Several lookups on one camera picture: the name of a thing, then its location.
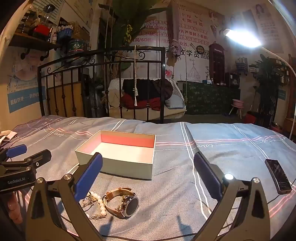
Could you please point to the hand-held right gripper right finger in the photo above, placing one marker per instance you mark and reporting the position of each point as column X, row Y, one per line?
column 208, row 178

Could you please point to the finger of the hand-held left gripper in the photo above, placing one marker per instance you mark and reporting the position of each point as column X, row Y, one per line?
column 38, row 158
column 16, row 150

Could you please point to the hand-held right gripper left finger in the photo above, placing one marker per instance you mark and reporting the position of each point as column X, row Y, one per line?
column 89, row 177

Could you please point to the pale box with pink lining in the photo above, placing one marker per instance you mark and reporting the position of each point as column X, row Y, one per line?
column 129, row 151

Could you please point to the rose gold wrist watch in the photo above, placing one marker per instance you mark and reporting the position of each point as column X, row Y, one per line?
column 130, row 204

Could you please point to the person's left hand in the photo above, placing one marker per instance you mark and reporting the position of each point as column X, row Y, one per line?
column 15, row 207

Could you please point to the white cloth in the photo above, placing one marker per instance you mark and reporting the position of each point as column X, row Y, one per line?
column 8, row 136

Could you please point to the grey plaid bed sheet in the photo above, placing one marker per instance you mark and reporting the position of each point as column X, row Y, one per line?
column 161, row 208

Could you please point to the black smartphone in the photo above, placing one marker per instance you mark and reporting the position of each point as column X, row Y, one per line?
column 277, row 176

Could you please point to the red bucket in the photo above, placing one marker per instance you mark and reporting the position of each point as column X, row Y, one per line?
column 251, row 117

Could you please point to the green floral counter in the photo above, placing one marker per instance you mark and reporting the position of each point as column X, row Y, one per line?
column 208, row 99

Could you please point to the pink stool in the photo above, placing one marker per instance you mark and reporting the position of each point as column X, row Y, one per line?
column 237, row 102

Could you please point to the grey pillow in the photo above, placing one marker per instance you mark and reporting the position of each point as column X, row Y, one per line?
column 177, row 102

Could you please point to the red garment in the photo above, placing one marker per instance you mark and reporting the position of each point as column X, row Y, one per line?
column 153, row 103

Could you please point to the black metal bed headboard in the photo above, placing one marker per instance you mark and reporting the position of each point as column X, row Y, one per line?
column 163, row 92

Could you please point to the black garment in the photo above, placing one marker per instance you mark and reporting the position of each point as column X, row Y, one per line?
column 148, row 87

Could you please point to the red phone booth cabinet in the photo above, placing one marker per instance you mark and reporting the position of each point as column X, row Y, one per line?
column 217, row 64

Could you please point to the green potted plant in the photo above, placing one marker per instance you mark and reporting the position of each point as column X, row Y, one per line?
column 266, row 76

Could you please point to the round green tin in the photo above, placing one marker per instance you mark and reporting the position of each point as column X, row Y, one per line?
column 78, row 47

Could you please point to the red box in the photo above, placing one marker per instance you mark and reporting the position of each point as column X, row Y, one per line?
column 41, row 30

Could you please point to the blue basket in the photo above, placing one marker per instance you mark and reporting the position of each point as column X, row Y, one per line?
column 65, row 34

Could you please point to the hanging grey cloth bundle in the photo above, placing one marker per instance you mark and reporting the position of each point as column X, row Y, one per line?
column 174, row 44

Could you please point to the white led floor lamp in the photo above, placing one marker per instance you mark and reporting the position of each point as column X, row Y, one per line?
column 242, row 38

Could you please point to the large green leaves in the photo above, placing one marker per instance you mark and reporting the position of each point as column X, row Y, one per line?
column 138, row 14

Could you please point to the blue and white wall poster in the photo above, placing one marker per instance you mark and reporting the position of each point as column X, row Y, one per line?
column 22, row 92

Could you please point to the dark wall shelf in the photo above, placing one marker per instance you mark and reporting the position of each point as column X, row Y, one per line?
column 30, row 42

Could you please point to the large printed wall poster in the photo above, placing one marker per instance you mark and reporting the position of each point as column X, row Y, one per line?
column 194, row 34

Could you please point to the portrait wall poster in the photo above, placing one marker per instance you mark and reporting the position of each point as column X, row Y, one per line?
column 268, row 25

